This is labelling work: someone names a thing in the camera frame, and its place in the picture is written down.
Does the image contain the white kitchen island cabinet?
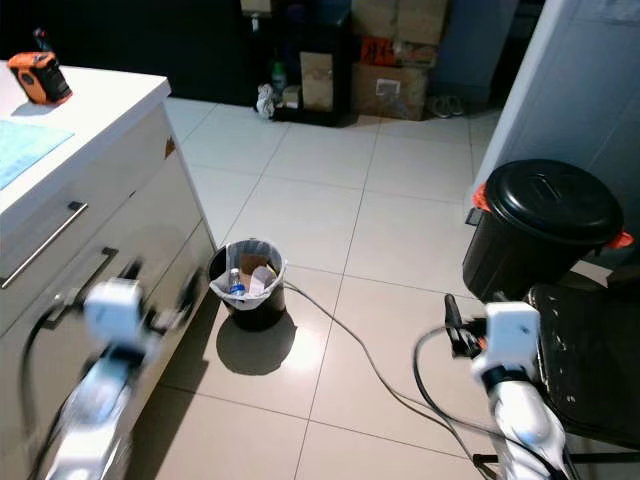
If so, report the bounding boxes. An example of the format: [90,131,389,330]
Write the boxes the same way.
[0,62,219,480]

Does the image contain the large black lidded trash bin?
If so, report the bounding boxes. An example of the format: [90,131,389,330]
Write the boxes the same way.
[463,158,635,301]

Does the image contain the black chair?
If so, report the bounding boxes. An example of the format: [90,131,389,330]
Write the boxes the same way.
[525,283,640,448]

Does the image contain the black stand foot bar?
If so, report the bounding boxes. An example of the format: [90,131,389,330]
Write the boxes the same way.
[472,452,640,469]

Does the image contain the crumpled paper carton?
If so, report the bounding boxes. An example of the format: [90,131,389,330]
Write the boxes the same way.
[248,264,278,297]

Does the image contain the small black lined waste bin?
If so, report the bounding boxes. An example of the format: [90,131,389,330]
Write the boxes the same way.
[208,238,288,332]

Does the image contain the grey sandals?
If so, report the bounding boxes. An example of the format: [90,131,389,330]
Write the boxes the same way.
[426,93,466,119]

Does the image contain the labelled cardboard box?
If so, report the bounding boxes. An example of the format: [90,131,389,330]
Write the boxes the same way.
[352,63,429,121]

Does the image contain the light blue mat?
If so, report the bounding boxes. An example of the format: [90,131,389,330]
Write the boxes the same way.
[0,119,76,191]

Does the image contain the pale grey door panel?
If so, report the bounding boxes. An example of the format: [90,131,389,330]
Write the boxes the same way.
[472,0,640,201]

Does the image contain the orange printed box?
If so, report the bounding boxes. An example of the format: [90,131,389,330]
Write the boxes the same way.
[360,36,436,69]

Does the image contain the white crumpled cloth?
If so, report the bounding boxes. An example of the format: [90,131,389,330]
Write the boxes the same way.
[255,84,279,121]

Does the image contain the black shelf unit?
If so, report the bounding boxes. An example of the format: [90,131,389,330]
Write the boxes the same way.
[253,12,356,128]

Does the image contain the large plain cardboard box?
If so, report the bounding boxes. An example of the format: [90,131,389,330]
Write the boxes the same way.
[350,0,451,46]

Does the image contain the orange black portable device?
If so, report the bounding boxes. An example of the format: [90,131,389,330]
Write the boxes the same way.
[7,50,74,107]

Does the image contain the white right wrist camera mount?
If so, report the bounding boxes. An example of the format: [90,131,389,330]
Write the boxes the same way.
[484,301,544,372]

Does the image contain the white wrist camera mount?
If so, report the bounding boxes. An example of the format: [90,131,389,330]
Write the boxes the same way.
[82,279,147,349]
[484,301,544,372]

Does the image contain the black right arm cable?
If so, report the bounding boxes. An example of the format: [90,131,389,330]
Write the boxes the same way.
[411,324,511,451]

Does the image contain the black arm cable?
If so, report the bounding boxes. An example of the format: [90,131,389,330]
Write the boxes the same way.
[18,300,91,446]
[411,324,511,451]

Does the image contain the grey floor cable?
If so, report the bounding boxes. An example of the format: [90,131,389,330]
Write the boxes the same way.
[285,280,486,456]

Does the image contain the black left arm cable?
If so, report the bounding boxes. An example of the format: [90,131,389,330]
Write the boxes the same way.
[18,300,91,446]

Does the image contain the steel drawer handle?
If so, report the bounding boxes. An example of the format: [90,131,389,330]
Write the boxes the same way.
[50,247,118,326]
[1,201,89,291]

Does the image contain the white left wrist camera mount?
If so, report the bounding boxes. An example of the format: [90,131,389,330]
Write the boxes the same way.
[82,279,147,349]

